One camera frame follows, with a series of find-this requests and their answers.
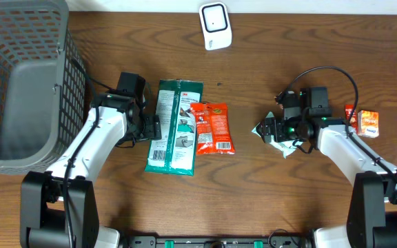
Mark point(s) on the orange tissue packet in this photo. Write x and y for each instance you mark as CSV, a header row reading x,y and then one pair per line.
x,y
368,124

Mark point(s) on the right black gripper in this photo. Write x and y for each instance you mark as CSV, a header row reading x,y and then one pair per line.
x,y
280,135

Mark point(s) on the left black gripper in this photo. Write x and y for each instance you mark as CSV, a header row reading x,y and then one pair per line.
x,y
152,127

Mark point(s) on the green white 3M package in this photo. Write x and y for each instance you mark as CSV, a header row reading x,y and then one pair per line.
x,y
175,152

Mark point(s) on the grey plastic mesh basket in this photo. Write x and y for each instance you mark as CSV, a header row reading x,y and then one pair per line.
x,y
41,92

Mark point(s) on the red Nescafe coffee pack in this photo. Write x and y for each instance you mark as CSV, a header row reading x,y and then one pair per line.
x,y
212,127

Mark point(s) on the white barcode scanner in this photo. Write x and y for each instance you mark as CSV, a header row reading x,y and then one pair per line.
x,y
216,27

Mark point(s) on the red Nescafe stick sachet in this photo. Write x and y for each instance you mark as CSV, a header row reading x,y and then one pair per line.
x,y
351,116

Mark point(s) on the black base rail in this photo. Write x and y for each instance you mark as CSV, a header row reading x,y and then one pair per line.
x,y
276,240

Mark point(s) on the mint green wet wipes pack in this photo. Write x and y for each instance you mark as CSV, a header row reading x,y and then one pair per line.
x,y
285,147

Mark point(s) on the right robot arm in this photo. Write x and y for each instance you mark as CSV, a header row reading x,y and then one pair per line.
x,y
372,217

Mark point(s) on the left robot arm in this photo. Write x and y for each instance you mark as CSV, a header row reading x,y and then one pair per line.
x,y
58,206

